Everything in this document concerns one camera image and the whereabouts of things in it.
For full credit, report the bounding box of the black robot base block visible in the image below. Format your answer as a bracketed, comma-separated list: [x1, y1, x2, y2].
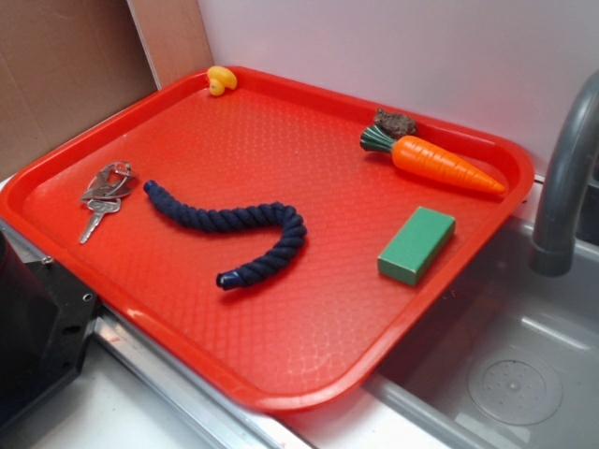
[1, 237, 98, 432]

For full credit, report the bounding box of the red plastic tray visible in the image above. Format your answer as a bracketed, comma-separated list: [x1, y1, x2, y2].
[1, 67, 534, 414]

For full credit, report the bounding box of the green wooden block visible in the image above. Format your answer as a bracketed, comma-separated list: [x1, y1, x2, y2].
[377, 207, 456, 286]

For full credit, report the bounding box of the orange plastic toy carrot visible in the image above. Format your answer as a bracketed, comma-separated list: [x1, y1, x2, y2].
[359, 125, 506, 195]

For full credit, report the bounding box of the small brown toy frog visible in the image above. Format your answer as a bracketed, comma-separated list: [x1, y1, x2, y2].
[373, 109, 416, 139]

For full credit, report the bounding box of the yellow rubber duck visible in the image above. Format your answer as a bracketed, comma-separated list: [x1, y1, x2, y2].
[207, 65, 238, 96]

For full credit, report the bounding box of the silver key bunch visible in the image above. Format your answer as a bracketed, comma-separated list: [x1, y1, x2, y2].
[79, 160, 136, 244]

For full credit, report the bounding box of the grey plastic toy sink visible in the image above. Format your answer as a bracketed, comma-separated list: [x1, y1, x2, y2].
[285, 219, 598, 448]

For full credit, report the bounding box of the grey toy faucet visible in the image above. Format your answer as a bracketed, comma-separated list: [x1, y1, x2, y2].
[529, 73, 598, 277]

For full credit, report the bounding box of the brown cardboard panel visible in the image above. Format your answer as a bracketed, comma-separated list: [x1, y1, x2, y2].
[1, 1, 212, 179]

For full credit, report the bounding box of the dark blue twisted rope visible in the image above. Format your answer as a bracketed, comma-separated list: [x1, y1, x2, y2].
[142, 180, 308, 292]

